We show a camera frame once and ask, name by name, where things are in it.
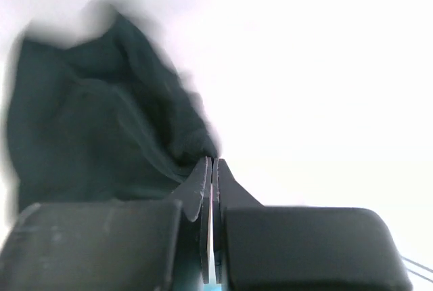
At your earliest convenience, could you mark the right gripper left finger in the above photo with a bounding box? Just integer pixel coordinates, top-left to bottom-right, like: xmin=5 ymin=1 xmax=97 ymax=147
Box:
xmin=172 ymin=157 xmax=208 ymax=284

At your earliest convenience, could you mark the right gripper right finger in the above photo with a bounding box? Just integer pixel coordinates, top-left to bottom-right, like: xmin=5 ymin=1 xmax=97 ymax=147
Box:
xmin=212 ymin=158 xmax=263 ymax=284

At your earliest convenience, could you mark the black t shirt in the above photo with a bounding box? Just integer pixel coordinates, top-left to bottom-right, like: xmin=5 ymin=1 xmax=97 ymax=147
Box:
xmin=6 ymin=1 xmax=219 ymax=210

